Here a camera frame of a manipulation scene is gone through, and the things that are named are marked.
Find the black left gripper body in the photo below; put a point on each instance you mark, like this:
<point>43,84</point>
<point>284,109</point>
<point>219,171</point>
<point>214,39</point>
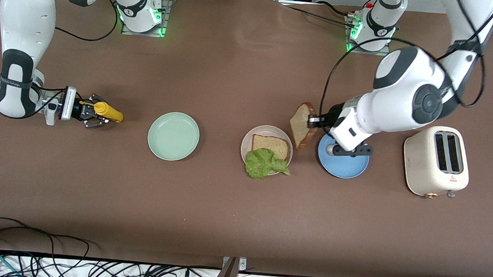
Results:
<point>330,116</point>

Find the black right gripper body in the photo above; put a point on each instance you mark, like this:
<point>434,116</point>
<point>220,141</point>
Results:
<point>78,109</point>

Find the brown bread slice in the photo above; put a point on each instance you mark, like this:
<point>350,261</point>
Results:
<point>272,144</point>
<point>301,124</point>

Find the yellow mustard squeeze bottle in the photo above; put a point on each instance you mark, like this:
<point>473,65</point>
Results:
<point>111,112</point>

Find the green lettuce leaf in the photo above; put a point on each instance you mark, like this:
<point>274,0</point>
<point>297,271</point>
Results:
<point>264,165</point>

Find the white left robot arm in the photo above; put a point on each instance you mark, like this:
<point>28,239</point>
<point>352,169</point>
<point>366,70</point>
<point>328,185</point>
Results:
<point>407,92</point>

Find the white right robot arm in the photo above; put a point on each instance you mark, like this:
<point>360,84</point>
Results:
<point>27,18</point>

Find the blue plate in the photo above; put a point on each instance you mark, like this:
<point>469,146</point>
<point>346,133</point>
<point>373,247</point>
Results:
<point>342,166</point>

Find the beige plate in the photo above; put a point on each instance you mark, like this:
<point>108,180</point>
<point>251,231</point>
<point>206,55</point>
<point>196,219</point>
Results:
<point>246,142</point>

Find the mint green plate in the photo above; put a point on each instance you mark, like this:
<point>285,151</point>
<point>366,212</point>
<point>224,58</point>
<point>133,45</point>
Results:
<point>174,136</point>

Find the white toaster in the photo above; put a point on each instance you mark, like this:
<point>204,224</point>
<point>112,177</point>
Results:
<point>420,166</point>

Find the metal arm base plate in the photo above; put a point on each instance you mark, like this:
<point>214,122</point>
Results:
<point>167,9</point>
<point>369,53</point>

